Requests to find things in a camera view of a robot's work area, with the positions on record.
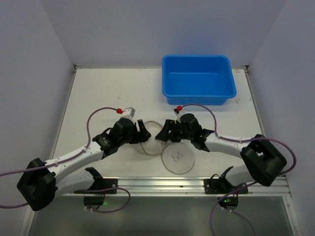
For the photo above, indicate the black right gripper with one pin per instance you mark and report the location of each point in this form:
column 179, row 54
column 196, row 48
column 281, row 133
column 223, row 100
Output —
column 171, row 131

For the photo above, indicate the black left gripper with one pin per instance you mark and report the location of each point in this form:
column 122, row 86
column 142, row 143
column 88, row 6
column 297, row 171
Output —
column 137, row 132

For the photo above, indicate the white mesh laundry bag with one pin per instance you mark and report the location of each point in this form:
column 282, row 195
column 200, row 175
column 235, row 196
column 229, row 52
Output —
column 177, row 158

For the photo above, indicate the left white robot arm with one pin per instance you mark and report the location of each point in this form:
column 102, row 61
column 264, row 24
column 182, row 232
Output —
column 43, row 181

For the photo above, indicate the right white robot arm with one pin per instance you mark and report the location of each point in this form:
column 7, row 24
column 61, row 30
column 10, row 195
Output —
column 262, row 161

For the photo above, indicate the blue plastic bin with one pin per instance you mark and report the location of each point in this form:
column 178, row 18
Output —
column 206, row 80

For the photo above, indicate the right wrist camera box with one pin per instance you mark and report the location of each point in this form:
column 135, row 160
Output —
column 179, row 112

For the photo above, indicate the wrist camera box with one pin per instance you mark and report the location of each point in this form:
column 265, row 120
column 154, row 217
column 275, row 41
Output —
column 126, row 113
column 179, row 112

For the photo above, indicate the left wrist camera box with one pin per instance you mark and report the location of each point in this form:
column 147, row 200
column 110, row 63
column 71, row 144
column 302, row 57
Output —
column 126, row 113

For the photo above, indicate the aluminium front rail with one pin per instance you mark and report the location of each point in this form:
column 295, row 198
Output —
column 165, row 185

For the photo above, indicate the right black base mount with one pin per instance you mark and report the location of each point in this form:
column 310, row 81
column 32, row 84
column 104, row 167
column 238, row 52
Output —
column 215, row 185

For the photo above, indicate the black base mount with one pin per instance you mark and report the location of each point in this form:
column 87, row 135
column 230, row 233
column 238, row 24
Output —
column 215, row 185
column 95, row 196

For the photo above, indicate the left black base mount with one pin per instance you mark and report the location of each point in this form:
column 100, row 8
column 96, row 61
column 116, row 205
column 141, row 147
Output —
column 95, row 196

